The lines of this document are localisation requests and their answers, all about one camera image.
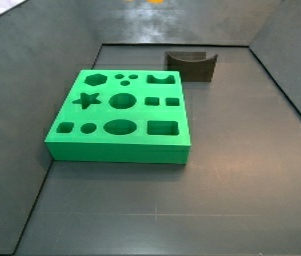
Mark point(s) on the yellow three prong object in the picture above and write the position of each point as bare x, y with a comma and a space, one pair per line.
149, 1

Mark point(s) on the black curved fixture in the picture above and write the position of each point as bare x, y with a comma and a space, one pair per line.
195, 65

